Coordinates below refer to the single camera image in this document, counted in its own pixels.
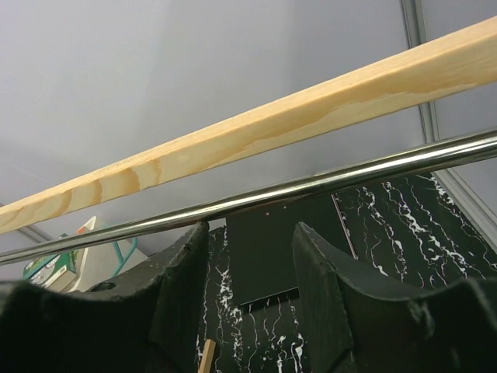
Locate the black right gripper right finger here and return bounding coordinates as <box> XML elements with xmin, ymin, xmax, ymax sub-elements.
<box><xmin>293</xmin><ymin>223</ymin><xmax>496</xmax><ymax>372</ymax></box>

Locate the black marble pattern mat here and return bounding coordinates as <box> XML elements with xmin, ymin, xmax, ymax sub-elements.
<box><xmin>196</xmin><ymin>173</ymin><xmax>496</xmax><ymax>372</ymax></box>

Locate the green box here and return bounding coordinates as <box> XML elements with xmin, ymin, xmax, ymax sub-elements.
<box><xmin>23</xmin><ymin>249</ymin><xmax>81</xmax><ymax>292</ymax></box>

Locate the wooden clothes rack frame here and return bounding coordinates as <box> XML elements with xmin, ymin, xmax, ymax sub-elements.
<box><xmin>1</xmin><ymin>18</ymin><xmax>496</xmax><ymax>372</ymax></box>

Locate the black flat panel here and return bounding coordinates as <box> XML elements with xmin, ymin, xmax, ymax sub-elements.
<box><xmin>226</xmin><ymin>194</ymin><xmax>354</xmax><ymax>306</ymax></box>

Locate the teal plastic hanger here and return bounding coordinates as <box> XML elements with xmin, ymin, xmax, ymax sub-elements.
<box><xmin>114</xmin><ymin>235</ymin><xmax>139</xmax><ymax>276</ymax></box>

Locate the white rectangular bin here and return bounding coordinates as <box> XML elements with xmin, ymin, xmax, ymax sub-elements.
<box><xmin>62</xmin><ymin>239</ymin><xmax>148</xmax><ymax>292</ymax></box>

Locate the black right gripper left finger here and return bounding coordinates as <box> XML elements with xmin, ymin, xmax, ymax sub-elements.
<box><xmin>1</xmin><ymin>222</ymin><xmax>209</xmax><ymax>372</ymax></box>

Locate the chrome rack rail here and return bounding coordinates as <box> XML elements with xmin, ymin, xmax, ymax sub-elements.
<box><xmin>1</xmin><ymin>128</ymin><xmax>496</xmax><ymax>265</ymax></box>

